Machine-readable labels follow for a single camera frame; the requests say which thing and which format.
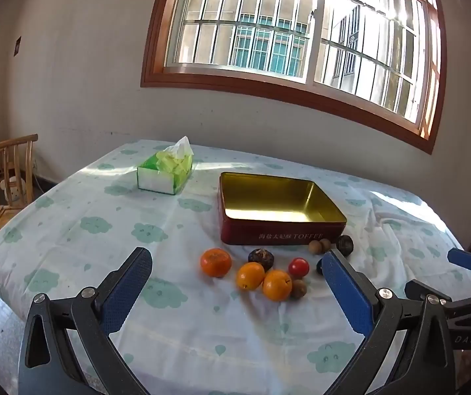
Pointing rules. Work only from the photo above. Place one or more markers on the brown longan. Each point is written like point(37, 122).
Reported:
point(298, 289)
point(315, 247)
point(326, 243)

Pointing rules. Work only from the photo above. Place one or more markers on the wrinkled dark passion fruit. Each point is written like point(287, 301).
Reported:
point(344, 242)
point(261, 257)
point(320, 266)

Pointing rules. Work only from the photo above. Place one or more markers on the wooden chair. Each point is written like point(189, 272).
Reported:
point(3, 160)

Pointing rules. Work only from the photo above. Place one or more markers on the red and gold tin box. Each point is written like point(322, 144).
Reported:
point(276, 203)

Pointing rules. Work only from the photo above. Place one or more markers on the brown framed barred window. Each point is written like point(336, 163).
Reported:
point(301, 28)

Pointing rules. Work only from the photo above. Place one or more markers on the green tissue pack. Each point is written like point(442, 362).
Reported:
point(164, 170)

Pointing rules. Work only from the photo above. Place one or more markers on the red tomato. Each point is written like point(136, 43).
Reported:
point(298, 267)

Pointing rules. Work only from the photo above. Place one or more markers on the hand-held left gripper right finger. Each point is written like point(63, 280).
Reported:
point(348, 292)

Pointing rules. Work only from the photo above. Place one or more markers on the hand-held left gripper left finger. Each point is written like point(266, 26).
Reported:
point(128, 286)

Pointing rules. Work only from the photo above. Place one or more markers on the dark wall plate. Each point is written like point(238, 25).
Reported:
point(17, 45)

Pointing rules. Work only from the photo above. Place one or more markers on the speckled orange mandarin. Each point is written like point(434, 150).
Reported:
point(215, 262)

